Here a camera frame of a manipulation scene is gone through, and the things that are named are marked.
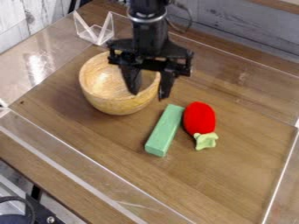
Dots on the black metal bracket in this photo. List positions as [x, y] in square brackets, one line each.
[44, 216]

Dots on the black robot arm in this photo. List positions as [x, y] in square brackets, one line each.
[151, 5]

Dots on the red plush strawberry toy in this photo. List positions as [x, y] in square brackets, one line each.
[199, 123]

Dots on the clear acrylic corner bracket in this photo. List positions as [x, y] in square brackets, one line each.
[95, 34]

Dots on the clear acrylic tray walls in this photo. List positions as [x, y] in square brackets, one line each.
[209, 157]

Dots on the green rectangular block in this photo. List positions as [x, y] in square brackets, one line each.
[165, 130]

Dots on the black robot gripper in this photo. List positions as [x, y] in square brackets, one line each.
[150, 51]

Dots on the brown wooden bowl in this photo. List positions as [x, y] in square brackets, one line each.
[105, 88]

